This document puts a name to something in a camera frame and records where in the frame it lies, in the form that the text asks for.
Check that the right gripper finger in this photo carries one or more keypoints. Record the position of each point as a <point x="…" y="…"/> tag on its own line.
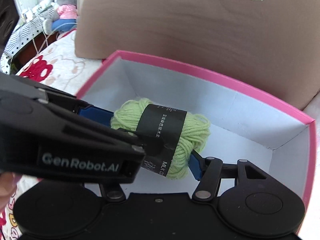
<point x="207" y="172"/>

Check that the pink cardboard box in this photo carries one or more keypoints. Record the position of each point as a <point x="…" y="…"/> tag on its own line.
<point x="246" y="123"/>

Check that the grey bunny plush doll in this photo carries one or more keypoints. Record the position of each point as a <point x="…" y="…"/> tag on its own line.
<point x="63" y="19"/>

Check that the cream bear print blanket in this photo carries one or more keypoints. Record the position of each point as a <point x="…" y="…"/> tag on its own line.
<point x="57" y="66"/>

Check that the green yarn ball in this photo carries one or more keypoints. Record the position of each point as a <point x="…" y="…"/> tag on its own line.
<point x="177" y="133"/>

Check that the person's left hand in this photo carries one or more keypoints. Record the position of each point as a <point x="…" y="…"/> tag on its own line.
<point x="8" y="186"/>

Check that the patterned bedside table cloth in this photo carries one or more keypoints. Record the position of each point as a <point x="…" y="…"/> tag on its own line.
<point x="22" y="35"/>

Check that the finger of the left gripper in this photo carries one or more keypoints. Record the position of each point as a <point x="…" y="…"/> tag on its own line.
<point x="147" y="143"/>
<point x="96" y="114"/>

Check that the brown embroidered cushion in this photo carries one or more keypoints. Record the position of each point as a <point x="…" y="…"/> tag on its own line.
<point x="270" y="44"/>

